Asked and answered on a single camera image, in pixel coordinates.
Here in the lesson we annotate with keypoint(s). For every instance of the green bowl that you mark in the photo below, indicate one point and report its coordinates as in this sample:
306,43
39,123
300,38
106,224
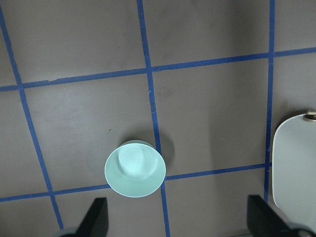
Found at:
135,169

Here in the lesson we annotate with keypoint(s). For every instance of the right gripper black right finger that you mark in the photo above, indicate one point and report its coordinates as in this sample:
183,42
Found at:
262,221

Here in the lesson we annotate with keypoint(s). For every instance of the white toaster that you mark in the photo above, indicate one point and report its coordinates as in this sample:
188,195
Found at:
294,166

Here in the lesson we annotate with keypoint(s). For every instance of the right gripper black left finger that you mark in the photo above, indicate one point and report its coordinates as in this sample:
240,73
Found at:
96,221

